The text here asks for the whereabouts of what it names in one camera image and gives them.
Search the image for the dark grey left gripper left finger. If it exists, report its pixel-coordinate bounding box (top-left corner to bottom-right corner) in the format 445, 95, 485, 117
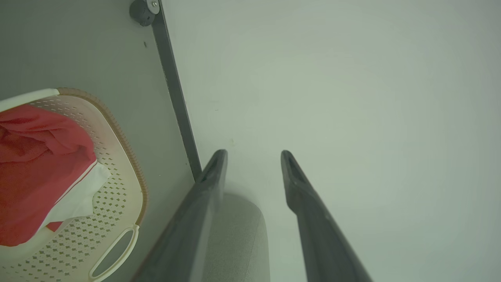
131, 149, 229, 282

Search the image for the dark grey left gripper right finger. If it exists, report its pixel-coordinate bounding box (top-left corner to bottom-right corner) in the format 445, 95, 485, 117
281, 150, 372, 282

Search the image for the grey fabric sofa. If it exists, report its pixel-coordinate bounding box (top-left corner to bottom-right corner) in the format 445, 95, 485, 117
201, 192, 270, 282

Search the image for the grey table caster wheel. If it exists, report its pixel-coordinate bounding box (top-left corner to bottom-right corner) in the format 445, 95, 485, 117
129, 0, 160, 27

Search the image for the cream perforated laundry basket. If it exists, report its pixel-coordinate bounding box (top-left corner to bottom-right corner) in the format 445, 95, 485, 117
0, 87, 148, 282

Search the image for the dark grey baseboard strip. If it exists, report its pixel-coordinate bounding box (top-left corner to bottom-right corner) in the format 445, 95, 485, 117
151, 0, 202, 183

